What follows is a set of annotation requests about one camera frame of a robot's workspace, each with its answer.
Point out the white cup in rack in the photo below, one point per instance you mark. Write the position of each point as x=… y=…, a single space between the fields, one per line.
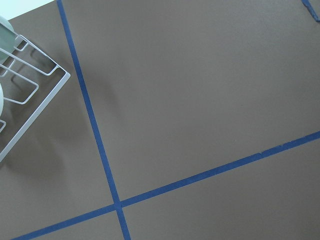
x=1 y=100

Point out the green cup in rack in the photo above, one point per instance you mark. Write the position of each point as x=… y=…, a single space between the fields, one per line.
x=7 y=36

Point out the white wire cup rack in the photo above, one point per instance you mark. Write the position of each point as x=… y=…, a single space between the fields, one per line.
x=30 y=79

